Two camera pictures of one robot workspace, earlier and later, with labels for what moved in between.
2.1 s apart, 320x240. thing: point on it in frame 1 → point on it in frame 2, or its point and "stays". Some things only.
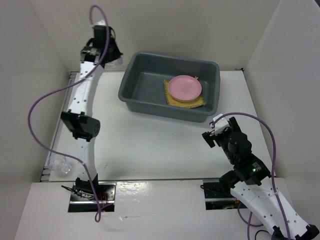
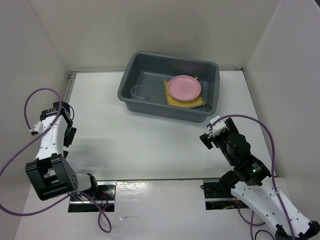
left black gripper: [117, 53] → [69, 140]
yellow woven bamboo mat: [197, 102] stays
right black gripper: [208, 138] stays
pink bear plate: [184, 87] stays
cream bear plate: [185, 101] stays
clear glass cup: [115, 63] → [138, 91]
